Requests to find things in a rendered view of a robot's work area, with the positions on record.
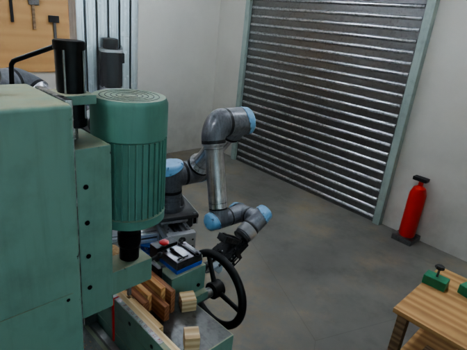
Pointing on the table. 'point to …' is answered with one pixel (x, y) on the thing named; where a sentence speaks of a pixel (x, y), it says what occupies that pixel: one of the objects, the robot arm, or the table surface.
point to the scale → (139, 321)
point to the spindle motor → (133, 153)
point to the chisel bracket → (130, 271)
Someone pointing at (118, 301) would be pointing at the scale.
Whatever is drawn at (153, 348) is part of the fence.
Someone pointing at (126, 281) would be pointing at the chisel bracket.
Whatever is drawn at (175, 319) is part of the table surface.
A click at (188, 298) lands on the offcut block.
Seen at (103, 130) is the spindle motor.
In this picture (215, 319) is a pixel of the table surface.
